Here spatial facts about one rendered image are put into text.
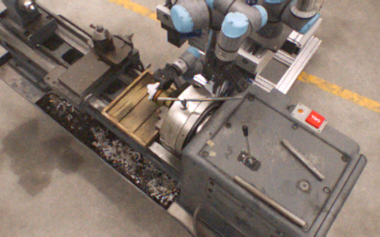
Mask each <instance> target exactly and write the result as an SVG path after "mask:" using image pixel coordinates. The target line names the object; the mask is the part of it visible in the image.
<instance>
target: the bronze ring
mask: <svg viewBox="0 0 380 237"><path fill-rule="evenodd" d="M168 95H169V92H168V91H165V90H164V89H158V90H157V91H156V93H155V94H154V95H153V96H152V102H153V103H155V104H156V106H157V107H159V108H161V106H162V105H165V106H166V107H167V108H168V109H170V108H171V106H172V105H173V101H171V100H157V98H168Z"/></svg>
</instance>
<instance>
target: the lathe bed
mask: <svg viewBox="0 0 380 237"><path fill-rule="evenodd" d="M35 4H36V6H37V7H39V8H40V9H41V10H43V11H44V12H46V13H47V14H48V15H50V17H51V18H52V19H53V18H54V19H55V21H56V23H57V25H58V28H57V29H56V30H55V31H54V32H53V35H52V36H51V37H50V38H47V39H46V40H45V41H44V42H43V43H42V44H38V43H37V44H36V47H35V49H34V48H33V47H32V46H30V45H28V44H27V43H26V42H25V41H23V39H21V38H19V37H18V36H17V35H15V34H14V33H13V32H11V31H9V30H8V29H7V28H6V27H5V26H3V24H2V22H1V20H0V46H2V47H4V49H5V50H7V51H8V52H9V53H10V54H12V55H13V56H15V57H16V58H18V59H19V60H20V61H21V62H23V64H25V65H26V66H27V67H29V68H30V69H31V70H33V71H34V72H35V73H36V74H38V75H39V76H40V77H43V78H44V77H45V76H46V75H47V74H49V73H51V70H52V69H54V68H55V67H56V66H59V65H62V67H64V68H66V70H67V69H69V68H70V67H71V66H72V65H74V63H76V62H78V61H79V60H78V59H81V58H82V57H84V55H85V54H87V53H88V52H89V51H90V48H89V46H88V44H87V42H88V41H89V40H90V37H88V36H87V35H86V34H84V33H82V32H81V31H80V30H78V29H77V28H75V27H74V26H72V25H71V24H70V23H69V22H66V21H65V20H64V19H62V18H61V17H59V16H58V15H55V13H53V12H52V11H51V10H49V9H47V8H46V7H44V6H43V5H42V4H41V3H39V2H37V1H35ZM62 32H64V33H62ZM62 35H63V36H62ZM70 35H71V36H70ZM66 36H67V37H66ZM84 44H85V45H84ZM60 45H61V46H60ZM56 48H58V49H56ZM30 56H31V57H30ZM38 57H39V58H38ZM39 59H40V60H39ZM49 59H50V60H49ZM74 59H75V60H76V61H73V60H74ZM44 60H45V61H44ZM48 60H49V61H48ZM72 61H73V63H72ZM54 62H55V63H54ZM47 63H48V64H47ZM53 63H54V64H53ZM129 74H130V75H129ZM140 75H141V72H140V71H138V70H136V69H135V68H129V71H128V73H125V72H124V73H122V74H121V76H119V77H117V79H116V80H115V81H113V82H112V83H111V84H110V85H109V86H108V87H107V88H106V90H103V92H102V93H100V95H98V96H97V98H96V99H94V100H93V102H91V103H90V104H89V105H87V106H86V107H85V108H84V110H85V111H86V112H87V113H89V114H90V115H91V116H93V117H94V118H95V119H96V120H98V121H99V122H100V123H101V124H102V125H104V126H106V128H109V129H110V131H112V132H114V133H115V135H117V136H118V137H120V138H121V140H124V141H125V142H126V143H128V144H129V145H130V146H131V147H132V148H134V149H135V150H137V152H140V153H141V154H142V155H143V156H145V158H147V159H148V160H149V161H151V162H152V163H153V164H155V165H156V166H157V167H159V168H160V169H161V170H162V171H164V172H165V173H167V174H168V175H169V176H170V177H171V178H172V179H175V180H176V182H178V183H179V180H180V176H181V160H182V155H181V154H180V153H179V152H177V151H175V150H174V149H173V148H171V147H170V146H169V145H168V144H166V143H164V141H162V140H161V139H160V136H161V134H159V135H158V136H157V137H156V138H155V140H153V141H152V143H151V144H149V146H148V147H147V148H144V147H143V146H142V145H141V144H139V143H138V142H137V141H136V140H133V138H131V137H130V136H128V135H127V134H126V133H125V132H123V131H121V129H119V128H118V127H117V126H115V125H114V124H113V123H111V122H110V121H108V120H107V119H106V118H105V117H104V116H102V114H101V111H103V110H102V109H106V107H107V106H108V105H110V103H111V102H113V101H114V100H115V99H116V97H118V96H119V95H120V94H121V93H123V92H124V90H126V89H127V88H128V87H129V86H130V85H131V84H132V83H133V81H134V80H136V79H137V78H138V77H139V76H140ZM123 78H124V79H123ZM127 78H128V80H127ZM131 78H133V79H131ZM127 86H128V87H127ZM122 87H123V88H122ZM117 89H118V91H117V92H116V90H117ZM120 90H121V91H120ZM112 91H113V93H112ZM118 93H119V94H118ZM114 95H115V96H114ZM102 98H103V100H102ZM95 102H97V103H98V104H97V103H95ZM161 144H162V145H161ZM163 145H164V146H163ZM157 146H158V148H157ZM163 147H164V148H163ZM156 149H157V150H156Z"/></svg>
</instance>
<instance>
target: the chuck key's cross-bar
mask: <svg viewBox="0 0 380 237"><path fill-rule="evenodd" d="M236 99H243V96H235V97H206V98H194V99H193V98H185V101H225V100H236ZM157 100H158V101H180V99H179V98H174V97H158V98H157Z"/></svg>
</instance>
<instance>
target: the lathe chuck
mask: <svg viewBox="0 0 380 237"><path fill-rule="evenodd" d="M195 84H196V85H197V86H200V88H198V89H196V88H193V86H192V85H190V86H189V87H188V88H187V89H186V90H184V92H183V93H181V95H182V96H184V97H185V98H193V99H194V98H206V97H208V96H209V95H211V93H210V92H209V91H208V90H207V89H206V88H205V87H204V85H203V84H201V83H200V82H197V83H195ZM181 95H180V96H181ZM180 96H179V97H180ZM179 97H178V98H179ZM186 102H187V103H188V109H182V108H181V106H180V105H181V103H180V101H178V100H175V102H174V103H173V105H172V106H171V108H170V109H169V110H168V113H167V114H166V116H165V117H164V121H163V122H162V124H161V129H160V132H159V133H160V134H161V135H163V136H164V140H163V139H162V137H160V139H161V140H162V141H164V143H166V144H168V145H169V146H170V147H171V148H172V149H174V150H175V151H176V149H175V146H176V139H177V137H178V136H179V133H180V131H181V129H182V128H183V126H184V124H185V123H186V121H187V120H188V117H189V116H190V115H191V114H192V113H193V112H194V110H195V109H196V107H197V106H198V105H200V103H201V102H202V101H186Z"/></svg>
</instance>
